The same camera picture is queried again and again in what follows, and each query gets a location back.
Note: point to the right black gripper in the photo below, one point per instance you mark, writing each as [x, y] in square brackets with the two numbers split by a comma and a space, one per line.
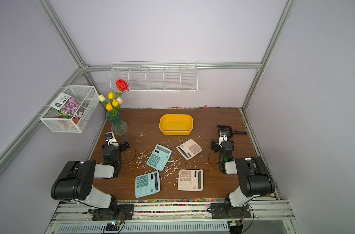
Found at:
[215, 145]

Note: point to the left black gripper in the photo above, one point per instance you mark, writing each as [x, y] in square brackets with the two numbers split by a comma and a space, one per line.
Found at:
[123, 147]

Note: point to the pink calculator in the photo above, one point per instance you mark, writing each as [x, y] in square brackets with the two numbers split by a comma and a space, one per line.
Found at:
[190, 180]
[189, 149]

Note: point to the teal calculator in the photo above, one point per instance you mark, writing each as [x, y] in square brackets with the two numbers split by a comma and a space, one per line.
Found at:
[147, 184]
[159, 157]

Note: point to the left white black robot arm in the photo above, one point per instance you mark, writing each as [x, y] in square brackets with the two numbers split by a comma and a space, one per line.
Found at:
[75, 182]

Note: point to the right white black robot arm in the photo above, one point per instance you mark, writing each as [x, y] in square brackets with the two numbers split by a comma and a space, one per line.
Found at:
[254, 178]

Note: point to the yellow plastic storage box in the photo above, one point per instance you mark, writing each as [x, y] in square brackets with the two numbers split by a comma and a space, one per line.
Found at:
[176, 124]

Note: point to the black plastic scoop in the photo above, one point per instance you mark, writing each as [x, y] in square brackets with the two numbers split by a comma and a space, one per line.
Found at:
[227, 130]

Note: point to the glass vase with flowers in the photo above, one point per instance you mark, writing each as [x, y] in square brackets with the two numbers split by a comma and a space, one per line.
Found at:
[112, 107]

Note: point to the purple flower pot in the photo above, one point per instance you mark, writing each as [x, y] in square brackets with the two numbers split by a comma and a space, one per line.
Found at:
[73, 109]

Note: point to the small circuit board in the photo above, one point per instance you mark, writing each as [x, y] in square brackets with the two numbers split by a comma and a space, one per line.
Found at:
[112, 227]

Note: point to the white paper label card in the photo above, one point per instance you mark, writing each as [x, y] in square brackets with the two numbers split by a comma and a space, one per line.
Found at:
[60, 101]

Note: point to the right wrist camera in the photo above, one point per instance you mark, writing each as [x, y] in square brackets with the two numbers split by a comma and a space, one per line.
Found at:
[222, 137]

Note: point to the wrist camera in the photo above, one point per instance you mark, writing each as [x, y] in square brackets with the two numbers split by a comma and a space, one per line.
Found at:
[110, 138]
[222, 137]

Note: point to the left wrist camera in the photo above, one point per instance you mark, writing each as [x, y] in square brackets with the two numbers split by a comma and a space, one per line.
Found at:
[110, 138]

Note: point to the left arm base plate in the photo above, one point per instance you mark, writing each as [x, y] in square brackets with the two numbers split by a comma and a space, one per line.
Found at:
[118, 212]

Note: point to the white wire side basket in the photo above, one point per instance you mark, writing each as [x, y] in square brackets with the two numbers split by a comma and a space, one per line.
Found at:
[84, 93]

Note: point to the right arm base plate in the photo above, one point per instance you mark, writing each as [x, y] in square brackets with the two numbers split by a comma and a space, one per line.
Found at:
[223, 211]

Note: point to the white wire wall shelf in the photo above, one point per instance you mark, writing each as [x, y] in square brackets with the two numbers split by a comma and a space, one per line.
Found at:
[155, 76]

